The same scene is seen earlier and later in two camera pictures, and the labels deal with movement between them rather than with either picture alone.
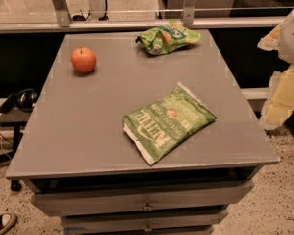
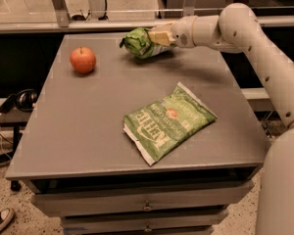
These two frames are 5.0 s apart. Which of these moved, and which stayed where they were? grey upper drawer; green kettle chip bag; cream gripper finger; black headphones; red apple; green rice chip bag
Moved: green rice chip bag; cream gripper finger
Stayed: black headphones; green kettle chip bag; red apple; grey upper drawer
